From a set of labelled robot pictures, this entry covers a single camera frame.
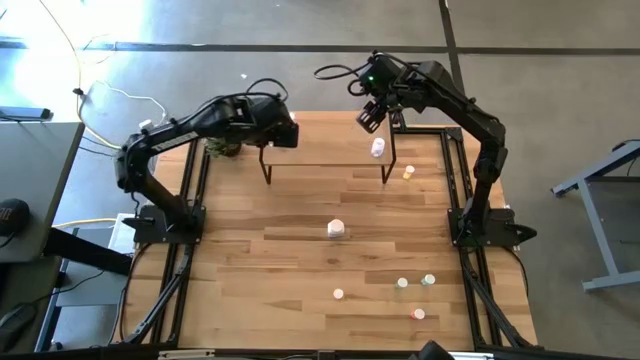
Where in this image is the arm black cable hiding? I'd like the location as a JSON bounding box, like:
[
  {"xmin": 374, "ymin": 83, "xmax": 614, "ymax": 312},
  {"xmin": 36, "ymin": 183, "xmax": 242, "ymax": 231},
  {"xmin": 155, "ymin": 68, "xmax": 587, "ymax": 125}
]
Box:
[
  {"xmin": 247, "ymin": 77, "xmax": 290, "ymax": 101},
  {"xmin": 313, "ymin": 60, "xmax": 374, "ymax": 97}
]

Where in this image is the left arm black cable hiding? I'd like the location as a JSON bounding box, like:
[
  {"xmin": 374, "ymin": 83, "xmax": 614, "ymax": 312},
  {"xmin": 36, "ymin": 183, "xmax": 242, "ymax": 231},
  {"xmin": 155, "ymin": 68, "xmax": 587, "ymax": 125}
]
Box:
[{"xmin": 247, "ymin": 77, "xmax": 290, "ymax": 101}]

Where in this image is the black aluminium table frame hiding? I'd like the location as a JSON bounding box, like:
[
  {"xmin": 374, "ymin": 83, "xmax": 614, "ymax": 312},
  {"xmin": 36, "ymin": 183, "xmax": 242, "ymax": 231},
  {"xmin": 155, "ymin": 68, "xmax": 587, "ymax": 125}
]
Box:
[{"xmin": 119, "ymin": 122, "xmax": 539, "ymax": 351}]

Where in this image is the white box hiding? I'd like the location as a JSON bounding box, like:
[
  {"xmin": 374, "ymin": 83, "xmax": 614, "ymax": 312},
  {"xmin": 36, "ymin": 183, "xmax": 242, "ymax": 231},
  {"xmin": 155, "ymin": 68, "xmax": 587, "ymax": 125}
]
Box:
[{"xmin": 108, "ymin": 213, "xmax": 137, "ymax": 255}]

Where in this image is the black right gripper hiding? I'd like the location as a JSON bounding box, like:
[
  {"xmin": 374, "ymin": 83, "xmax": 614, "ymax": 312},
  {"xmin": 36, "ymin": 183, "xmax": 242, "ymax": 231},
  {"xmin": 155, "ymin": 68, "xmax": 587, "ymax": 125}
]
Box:
[{"xmin": 356, "ymin": 55, "xmax": 407, "ymax": 135}]

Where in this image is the grey metal stand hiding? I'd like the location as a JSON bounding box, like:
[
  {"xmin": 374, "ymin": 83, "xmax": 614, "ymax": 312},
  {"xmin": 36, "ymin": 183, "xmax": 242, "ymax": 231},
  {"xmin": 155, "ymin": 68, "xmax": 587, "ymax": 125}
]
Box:
[{"xmin": 551, "ymin": 139, "xmax": 640, "ymax": 293}]

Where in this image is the wooden shelf black metal frame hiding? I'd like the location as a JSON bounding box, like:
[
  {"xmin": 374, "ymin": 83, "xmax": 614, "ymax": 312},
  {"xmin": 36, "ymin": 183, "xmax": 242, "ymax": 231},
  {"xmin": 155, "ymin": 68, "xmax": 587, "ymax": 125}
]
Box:
[{"xmin": 258, "ymin": 110, "xmax": 399, "ymax": 185}]

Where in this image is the black desk foot bar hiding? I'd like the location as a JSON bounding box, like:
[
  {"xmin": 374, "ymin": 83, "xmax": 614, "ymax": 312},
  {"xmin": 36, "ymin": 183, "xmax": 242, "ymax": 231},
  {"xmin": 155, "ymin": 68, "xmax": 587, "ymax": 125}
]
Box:
[{"xmin": 43, "ymin": 227, "xmax": 132, "ymax": 276}]

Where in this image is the black floor device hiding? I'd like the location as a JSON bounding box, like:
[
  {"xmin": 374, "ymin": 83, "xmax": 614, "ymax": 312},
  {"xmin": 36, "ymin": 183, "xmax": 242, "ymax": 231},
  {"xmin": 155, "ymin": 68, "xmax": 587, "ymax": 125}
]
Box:
[{"xmin": 0, "ymin": 303, "xmax": 39, "ymax": 351}]

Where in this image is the small pineapple plant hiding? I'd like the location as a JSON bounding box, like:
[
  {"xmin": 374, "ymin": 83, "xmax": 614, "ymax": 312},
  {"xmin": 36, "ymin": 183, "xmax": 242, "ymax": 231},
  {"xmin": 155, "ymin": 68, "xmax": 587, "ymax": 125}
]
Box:
[{"xmin": 204, "ymin": 137, "xmax": 244, "ymax": 159}]

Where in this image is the blue grey flat device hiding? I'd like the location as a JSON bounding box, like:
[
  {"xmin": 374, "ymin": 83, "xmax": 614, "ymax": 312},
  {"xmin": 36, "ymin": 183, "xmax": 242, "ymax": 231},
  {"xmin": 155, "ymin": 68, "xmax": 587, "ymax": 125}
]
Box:
[{"xmin": 0, "ymin": 105, "xmax": 53, "ymax": 122}]

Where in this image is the yellow cable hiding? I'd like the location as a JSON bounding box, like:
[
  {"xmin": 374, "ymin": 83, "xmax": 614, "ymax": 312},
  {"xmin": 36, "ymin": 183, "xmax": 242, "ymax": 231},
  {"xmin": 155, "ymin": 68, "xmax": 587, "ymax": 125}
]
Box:
[{"xmin": 38, "ymin": 0, "xmax": 149, "ymax": 230}]

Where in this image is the grey desk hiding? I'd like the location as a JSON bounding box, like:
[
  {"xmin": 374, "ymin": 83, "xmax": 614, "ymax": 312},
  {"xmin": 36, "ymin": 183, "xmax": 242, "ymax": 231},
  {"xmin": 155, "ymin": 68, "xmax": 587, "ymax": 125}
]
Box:
[{"xmin": 0, "ymin": 121, "xmax": 86, "ymax": 264}]

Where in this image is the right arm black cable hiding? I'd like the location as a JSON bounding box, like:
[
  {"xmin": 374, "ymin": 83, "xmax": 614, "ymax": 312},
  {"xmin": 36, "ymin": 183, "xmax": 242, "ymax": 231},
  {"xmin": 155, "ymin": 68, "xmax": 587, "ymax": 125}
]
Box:
[{"xmin": 313, "ymin": 60, "xmax": 374, "ymax": 97}]

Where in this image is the white cable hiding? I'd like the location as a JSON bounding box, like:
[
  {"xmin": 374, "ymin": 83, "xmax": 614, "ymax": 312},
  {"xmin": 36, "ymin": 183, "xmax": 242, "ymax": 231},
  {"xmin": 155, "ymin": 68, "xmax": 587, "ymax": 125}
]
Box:
[{"xmin": 79, "ymin": 82, "xmax": 169, "ymax": 126}]

